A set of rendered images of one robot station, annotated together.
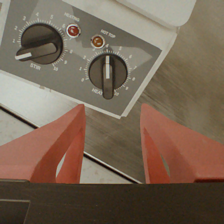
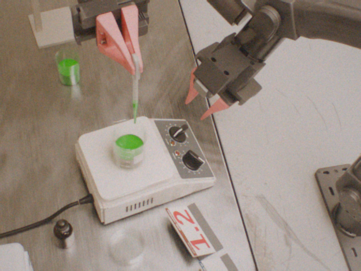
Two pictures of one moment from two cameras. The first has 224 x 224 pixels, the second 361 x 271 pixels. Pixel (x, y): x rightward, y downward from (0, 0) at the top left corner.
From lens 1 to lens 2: 0.92 m
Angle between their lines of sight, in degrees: 18
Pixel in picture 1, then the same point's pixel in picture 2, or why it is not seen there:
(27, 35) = (193, 166)
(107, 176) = not seen: hidden behind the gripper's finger
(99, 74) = (181, 136)
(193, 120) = (151, 91)
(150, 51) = (158, 123)
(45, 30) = (186, 161)
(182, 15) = (143, 119)
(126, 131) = (187, 117)
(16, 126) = (230, 162)
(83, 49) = (178, 147)
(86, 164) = (218, 121)
